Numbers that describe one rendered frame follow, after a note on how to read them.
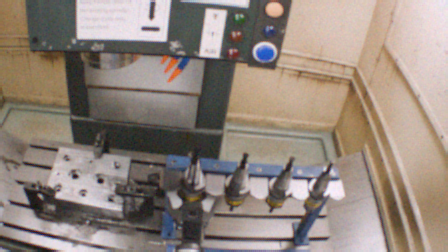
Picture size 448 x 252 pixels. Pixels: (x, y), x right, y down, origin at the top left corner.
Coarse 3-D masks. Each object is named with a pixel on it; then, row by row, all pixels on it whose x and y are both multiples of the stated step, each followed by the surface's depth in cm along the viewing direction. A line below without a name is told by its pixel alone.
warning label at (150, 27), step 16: (80, 0) 51; (96, 0) 51; (112, 0) 52; (128, 0) 52; (144, 0) 52; (160, 0) 52; (80, 16) 53; (96, 16) 53; (112, 16) 54; (128, 16) 54; (144, 16) 54; (160, 16) 54; (80, 32) 55; (96, 32) 55; (112, 32) 56; (128, 32) 56; (144, 32) 56; (160, 32) 56
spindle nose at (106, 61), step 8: (88, 56) 74; (96, 56) 73; (104, 56) 73; (112, 56) 73; (120, 56) 74; (128, 56) 76; (136, 56) 78; (88, 64) 76; (96, 64) 75; (104, 64) 74; (112, 64) 75; (120, 64) 76; (128, 64) 77
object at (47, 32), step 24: (48, 0) 50; (72, 0) 51; (48, 24) 53; (72, 24) 54; (168, 24) 55; (192, 24) 56; (48, 48) 57; (72, 48) 57; (96, 48) 58; (120, 48) 58; (144, 48) 58; (168, 48) 58; (192, 48) 58; (240, 48) 59
